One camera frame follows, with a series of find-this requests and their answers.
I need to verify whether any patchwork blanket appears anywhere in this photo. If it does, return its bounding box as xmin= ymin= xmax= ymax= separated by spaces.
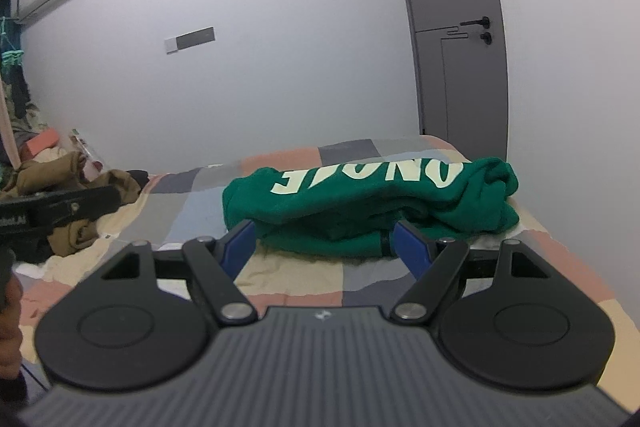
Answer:
xmin=15 ymin=134 xmax=628 ymax=400

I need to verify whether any grey wall panel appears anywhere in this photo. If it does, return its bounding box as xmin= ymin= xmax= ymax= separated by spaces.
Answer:
xmin=165 ymin=27 xmax=217 ymax=55

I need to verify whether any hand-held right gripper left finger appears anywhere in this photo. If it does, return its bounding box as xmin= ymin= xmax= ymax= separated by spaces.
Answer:
xmin=101 ymin=220 xmax=259 ymax=326

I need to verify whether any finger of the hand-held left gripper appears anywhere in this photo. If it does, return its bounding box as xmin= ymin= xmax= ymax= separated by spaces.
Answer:
xmin=34 ymin=184 xmax=122 ymax=228

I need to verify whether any person's left hand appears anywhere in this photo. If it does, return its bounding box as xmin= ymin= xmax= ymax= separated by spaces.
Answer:
xmin=0 ymin=279 xmax=24 ymax=381

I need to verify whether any brown garment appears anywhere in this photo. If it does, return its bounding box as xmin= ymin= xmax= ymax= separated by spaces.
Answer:
xmin=0 ymin=151 xmax=143 ymax=258

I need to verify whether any clear plastic bag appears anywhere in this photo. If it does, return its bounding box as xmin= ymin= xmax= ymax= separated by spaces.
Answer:
xmin=70 ymin=129 xmax=106 ymax=180

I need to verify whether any pink box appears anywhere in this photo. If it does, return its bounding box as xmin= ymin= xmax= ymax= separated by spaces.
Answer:
xmin=27 ymin=130 xmax=58 ymax=156

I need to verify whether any camouflage cloth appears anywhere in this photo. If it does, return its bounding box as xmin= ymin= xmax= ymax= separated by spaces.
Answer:
xmin=12 ymin=99 xmax=43 ymax=142

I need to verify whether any row of hanging clothes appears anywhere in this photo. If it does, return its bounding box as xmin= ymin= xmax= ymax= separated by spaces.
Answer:
xmin=0 ymin=14 xmax=33 ymax=168

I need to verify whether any green hoodie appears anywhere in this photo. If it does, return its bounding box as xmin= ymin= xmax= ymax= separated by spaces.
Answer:
xmin=221 ymin=155 xmax=521 ymax=260

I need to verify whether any grey door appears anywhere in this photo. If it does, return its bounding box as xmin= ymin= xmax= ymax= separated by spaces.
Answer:
xmin=386 ymin=0 xmax=510 ymax=160

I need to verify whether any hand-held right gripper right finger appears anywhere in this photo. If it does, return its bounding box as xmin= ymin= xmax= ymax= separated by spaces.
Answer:
xmin=392 ymin=220 xmax=550 ymax=324

